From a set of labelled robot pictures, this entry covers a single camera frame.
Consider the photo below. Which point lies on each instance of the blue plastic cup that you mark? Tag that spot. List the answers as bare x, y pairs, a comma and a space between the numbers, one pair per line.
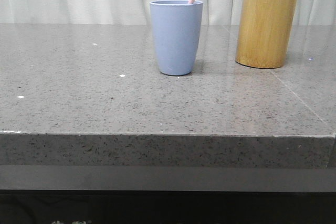
176, 27

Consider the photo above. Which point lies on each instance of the bamboo cylinder holder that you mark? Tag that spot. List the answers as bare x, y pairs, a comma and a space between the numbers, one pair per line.
264, 32

